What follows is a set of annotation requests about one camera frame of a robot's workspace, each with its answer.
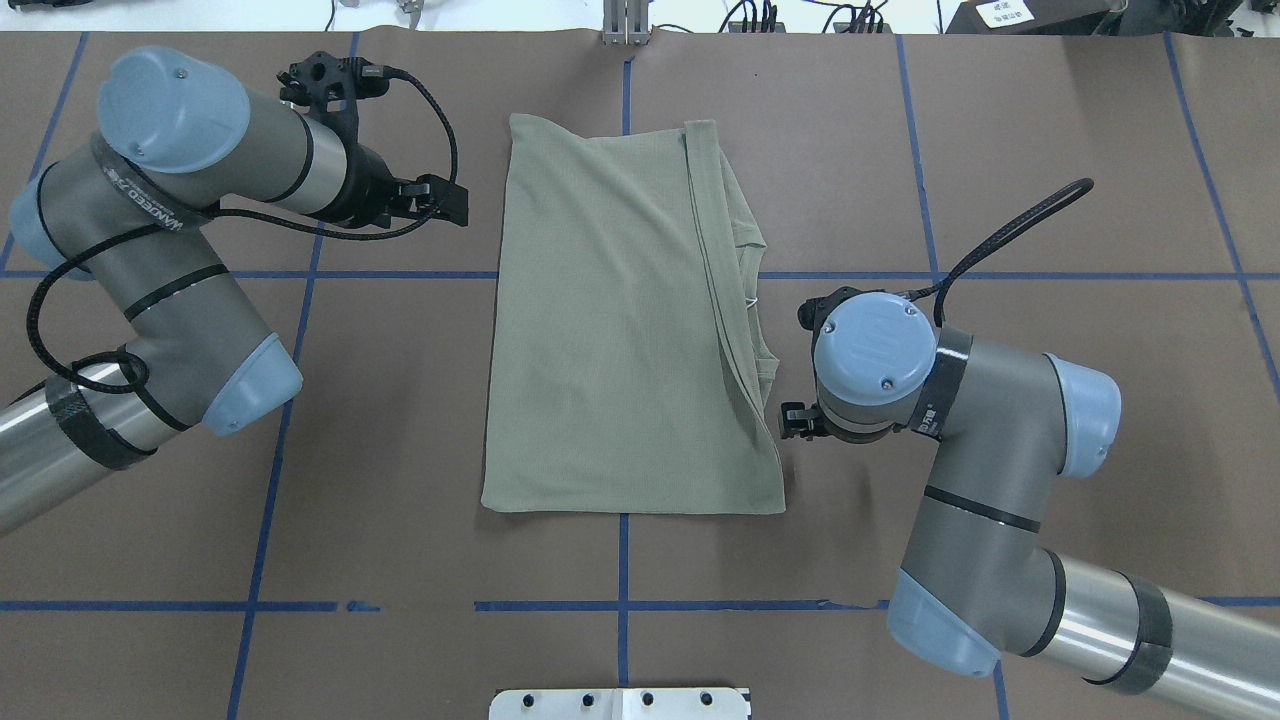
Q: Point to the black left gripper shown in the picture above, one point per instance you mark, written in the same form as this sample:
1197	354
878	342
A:
366	190

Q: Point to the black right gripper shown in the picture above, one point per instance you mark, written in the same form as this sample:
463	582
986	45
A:
797	417

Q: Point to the olive green long-sleeve shirt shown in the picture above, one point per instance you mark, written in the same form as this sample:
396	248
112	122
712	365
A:
629	368

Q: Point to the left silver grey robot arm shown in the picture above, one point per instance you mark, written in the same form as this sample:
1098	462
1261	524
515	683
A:
181	142

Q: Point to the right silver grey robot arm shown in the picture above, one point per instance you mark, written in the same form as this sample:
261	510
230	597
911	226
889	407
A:
975	583

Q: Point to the aluminium frame post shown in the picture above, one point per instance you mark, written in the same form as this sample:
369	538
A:
626	22

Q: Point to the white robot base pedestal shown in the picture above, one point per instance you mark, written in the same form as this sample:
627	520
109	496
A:
623	703

